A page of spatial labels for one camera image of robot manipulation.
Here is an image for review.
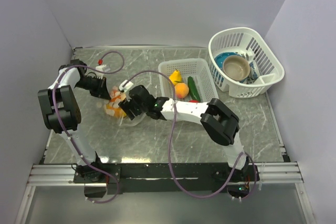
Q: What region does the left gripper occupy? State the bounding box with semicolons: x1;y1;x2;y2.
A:
75;76;111;101

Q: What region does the polka dot zip bag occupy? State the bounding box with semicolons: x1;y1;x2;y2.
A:
95;84;148;127

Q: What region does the yellow fake pear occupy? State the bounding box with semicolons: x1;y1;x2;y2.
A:
169;70;183;86

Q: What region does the orange fake peach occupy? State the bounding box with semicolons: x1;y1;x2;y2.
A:
175;82;189;99

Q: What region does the green fake vegetable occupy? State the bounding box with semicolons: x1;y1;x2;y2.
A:
187;76;201;102

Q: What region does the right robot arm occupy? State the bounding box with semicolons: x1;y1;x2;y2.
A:
119;84;249;181

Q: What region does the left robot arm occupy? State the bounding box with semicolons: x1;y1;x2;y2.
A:
38;59;111;183

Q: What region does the flat white perforated basket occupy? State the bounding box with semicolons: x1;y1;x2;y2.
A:
158;58;218;102

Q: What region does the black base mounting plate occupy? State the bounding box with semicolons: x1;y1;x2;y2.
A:
71;163;260;198

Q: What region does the blue plate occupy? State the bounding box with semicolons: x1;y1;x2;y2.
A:
214;52;236;72

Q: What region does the beige bowl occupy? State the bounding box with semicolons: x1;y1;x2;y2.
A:
223;55;250;83

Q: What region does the white oval dish basket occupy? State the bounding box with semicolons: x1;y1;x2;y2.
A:
207;27;285;99

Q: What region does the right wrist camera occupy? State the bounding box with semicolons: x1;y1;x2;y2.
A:
119;80;134;93

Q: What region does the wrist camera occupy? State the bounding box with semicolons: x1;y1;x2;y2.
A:
95;59;110;78
119;80;134;93

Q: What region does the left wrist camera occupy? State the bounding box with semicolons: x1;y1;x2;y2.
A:
95;59;110;78

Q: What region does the aluminium frame rail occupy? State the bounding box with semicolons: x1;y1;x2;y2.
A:
27;162;303;186

